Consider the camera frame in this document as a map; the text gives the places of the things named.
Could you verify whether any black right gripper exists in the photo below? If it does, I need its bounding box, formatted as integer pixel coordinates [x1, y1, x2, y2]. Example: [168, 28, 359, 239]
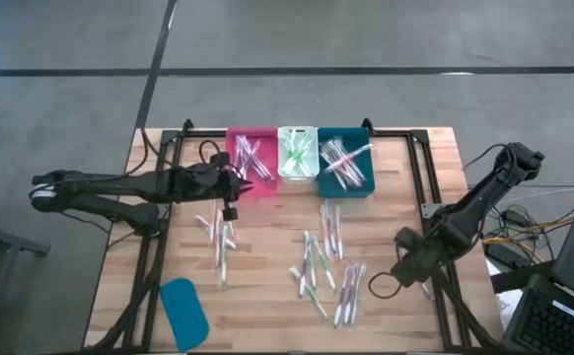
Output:
[389, 225, 441, 290]

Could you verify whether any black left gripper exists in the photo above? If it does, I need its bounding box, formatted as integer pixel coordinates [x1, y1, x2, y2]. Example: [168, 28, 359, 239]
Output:
[202, 151, 255, 223]

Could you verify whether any teal plastic lid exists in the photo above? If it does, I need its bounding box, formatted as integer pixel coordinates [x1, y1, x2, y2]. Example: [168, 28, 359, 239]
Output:
[160, 277, 211, 353]

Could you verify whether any pink plastic bin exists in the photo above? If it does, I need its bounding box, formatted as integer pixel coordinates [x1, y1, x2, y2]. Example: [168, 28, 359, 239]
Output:
[224, 126, 281, 198]

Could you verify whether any white plastic bin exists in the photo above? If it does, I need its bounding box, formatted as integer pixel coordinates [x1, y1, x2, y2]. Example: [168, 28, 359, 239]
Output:
[276, 125, 321, 184]

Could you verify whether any black power brick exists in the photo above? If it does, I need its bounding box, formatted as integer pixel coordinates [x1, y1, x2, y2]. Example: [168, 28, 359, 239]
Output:
[483, 242, 530, 270]

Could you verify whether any teal plastic bin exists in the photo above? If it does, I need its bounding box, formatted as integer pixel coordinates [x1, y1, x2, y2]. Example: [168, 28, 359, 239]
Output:
[316, 126, 377, 199]

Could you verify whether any white paper sheet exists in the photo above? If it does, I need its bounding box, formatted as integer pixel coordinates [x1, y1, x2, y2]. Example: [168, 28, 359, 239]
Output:
[486, 258, 525, 331]

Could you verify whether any black metal beam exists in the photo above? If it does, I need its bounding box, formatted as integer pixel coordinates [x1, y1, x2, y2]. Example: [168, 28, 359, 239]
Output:
[489, 259, 557, 295]

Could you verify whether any small black adapter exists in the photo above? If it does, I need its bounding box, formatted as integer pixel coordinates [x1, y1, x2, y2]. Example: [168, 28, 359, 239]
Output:
[503, 209, 530, 228]

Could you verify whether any black laptop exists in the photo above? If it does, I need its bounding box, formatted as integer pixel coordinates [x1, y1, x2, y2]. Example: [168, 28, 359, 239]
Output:
[501, 273, 574, 355]

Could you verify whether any grey metal stand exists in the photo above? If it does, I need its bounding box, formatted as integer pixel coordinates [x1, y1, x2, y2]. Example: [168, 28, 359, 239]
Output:
[0, 216, 51, 355]

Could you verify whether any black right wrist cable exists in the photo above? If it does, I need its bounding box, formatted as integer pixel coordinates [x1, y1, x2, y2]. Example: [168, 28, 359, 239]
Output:
[368, 270, 402, 301]

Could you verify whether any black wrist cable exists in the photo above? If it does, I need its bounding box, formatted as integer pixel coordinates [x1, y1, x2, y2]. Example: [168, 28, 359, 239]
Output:
[141, 128, 222, 172]
[368, 270, 402, 301]

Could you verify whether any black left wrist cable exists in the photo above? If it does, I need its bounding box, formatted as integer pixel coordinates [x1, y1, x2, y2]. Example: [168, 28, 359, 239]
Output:
[141, 128, 222, 172]

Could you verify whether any yellow floor cable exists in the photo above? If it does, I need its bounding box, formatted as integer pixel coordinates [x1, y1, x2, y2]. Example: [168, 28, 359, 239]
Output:
[481, 216, 574, 248]

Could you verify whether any white floor cable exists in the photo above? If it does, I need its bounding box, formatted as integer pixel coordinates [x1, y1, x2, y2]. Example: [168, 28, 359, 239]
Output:
[493, 186, 574, 208]

